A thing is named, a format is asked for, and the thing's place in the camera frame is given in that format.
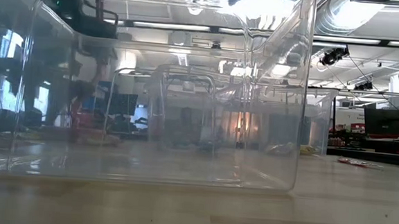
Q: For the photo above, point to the large paned window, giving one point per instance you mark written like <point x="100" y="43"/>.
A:
<point x="7" y="97"/>

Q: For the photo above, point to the black ceiling spotlight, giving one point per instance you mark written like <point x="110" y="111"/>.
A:
<point x="363" y="85"/>
<point x="334" y="56"/>

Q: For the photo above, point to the black ceiling camera dome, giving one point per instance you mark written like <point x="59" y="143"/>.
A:
<point x="216" y="45"/>

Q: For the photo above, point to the silver ceiling air duct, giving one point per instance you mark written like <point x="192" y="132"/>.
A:
<point x="344" y="13"/>

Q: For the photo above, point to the black wall monitor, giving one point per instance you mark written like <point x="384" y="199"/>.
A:
<point x="384" y="121"/>

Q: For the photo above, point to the black aluminium table frame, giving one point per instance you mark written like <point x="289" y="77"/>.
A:
<point x="373" y="156"/>

